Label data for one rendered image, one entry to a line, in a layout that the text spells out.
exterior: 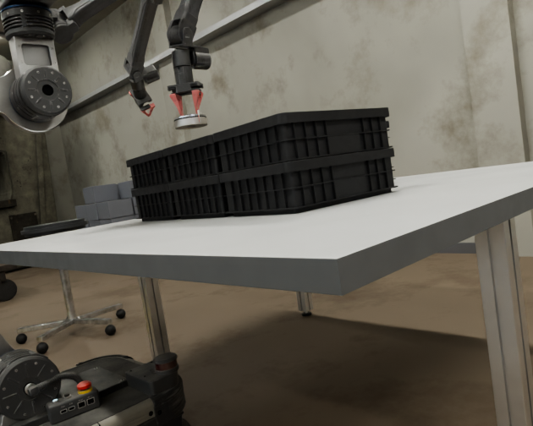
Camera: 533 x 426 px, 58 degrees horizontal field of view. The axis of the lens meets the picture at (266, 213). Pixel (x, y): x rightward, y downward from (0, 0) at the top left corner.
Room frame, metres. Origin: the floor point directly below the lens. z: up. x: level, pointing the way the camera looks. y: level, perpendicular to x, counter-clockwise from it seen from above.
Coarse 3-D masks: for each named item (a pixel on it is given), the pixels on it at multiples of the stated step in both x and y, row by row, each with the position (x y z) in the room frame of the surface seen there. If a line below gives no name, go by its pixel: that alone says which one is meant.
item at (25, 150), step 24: (0, 72) 7.17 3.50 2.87; (0, 120) 7.01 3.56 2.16; (0, 144) 6.97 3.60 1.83; (24, 144) 7.22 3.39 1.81; (0, 168) 7.16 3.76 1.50; (24, 168) 7.17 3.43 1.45; (48, 168) 7.45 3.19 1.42; (0, 192) 7.26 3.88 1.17; (24, 192) 7.12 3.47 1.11; (48, 192) 7.40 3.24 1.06; (0, 216) 6.82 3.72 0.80; (24, 216) 7.06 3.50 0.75; (48, 216) 7.35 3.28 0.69; (0, 240) 6.78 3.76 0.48
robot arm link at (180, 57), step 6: (174, 48) 1.54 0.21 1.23; (180, 48) 1.55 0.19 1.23; (174, 54) 1.53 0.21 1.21; (180, 54) 1.53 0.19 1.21; (186, 54) 1.53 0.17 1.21; (192, 54) 1.57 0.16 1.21; (174, 60) 1.53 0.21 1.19; (180, 60) 1.53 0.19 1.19; (186, 60) 1.53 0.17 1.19; (192, 60) 1.57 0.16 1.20; (174, 66) 1.54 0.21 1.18; (180, 66) 1.54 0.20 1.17
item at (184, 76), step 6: (186, 66) 1.53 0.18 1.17; (174, 72) 1.54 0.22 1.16; (180, 72) 1.53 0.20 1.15; (186, 72) 1.53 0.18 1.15; (192, 72) 1.56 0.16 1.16; (180, 78) 1.53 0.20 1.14; (186, 78) 1.53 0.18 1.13; (192, 78) 1.55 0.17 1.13; (180, 84) 1.52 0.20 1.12; (186, 84) 1.52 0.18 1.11; (192, 84) 1.52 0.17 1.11; (198, 84) 1.52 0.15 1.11; (168, 90) 1.54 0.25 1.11; (174, 90) 1.58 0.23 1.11
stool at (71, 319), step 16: (48, 224) 2.84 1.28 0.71; (64, 224) 2.86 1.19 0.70; (80, 224) 2.93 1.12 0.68; (64, 272) 2.97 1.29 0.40; (64, 288) 2.96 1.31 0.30; (64, 320) 2.96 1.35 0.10; (80, 320) 2.92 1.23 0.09; (96, 320) 2.85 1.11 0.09; (112, 320) 2.84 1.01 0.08; (16, 336) 2.94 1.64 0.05; (48, 336) 2.71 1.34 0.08
